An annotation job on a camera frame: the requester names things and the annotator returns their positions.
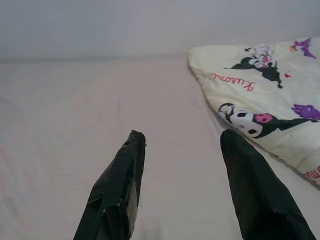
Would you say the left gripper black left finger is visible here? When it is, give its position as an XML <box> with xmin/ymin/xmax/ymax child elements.
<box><xmin>73</xmin><ymin>129</ymin><xmax>147</xmax><ymax>240</ymax></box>

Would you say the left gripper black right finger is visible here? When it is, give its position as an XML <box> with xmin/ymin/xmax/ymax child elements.
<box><xmin>219</xmin><ymin>129</ymin><xmax>317</xmax><ymax>240</ymax></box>

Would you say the cream sheeted mattress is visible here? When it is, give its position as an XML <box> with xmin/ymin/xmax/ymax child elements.
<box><xmin>0</xmin><ymin>53</ymin><xmax>320</xmax><ymax>240</ymax></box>

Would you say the cream cartoon print blanket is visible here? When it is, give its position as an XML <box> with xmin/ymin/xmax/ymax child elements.
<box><xmin>187</xmin><ymin>36</ymin><xmax>320</xmax><ymax>187</ymax></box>

